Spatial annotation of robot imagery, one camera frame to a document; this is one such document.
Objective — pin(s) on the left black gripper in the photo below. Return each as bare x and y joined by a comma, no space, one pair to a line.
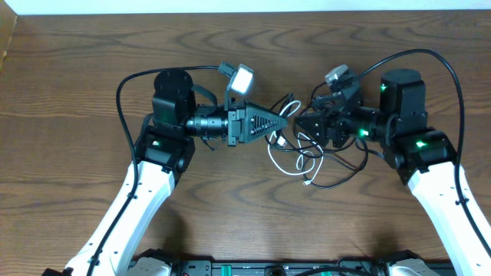
242,123

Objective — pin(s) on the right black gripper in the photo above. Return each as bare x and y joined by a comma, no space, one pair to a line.
335,119

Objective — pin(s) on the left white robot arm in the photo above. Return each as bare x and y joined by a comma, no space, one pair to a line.
182,111

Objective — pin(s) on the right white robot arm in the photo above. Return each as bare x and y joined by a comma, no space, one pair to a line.
423,157

